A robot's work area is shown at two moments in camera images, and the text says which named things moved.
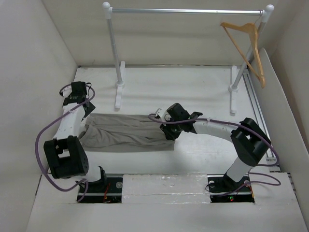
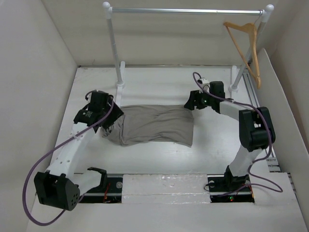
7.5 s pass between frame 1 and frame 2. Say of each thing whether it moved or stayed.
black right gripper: moved
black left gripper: moved
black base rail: stayed
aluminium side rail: stayed
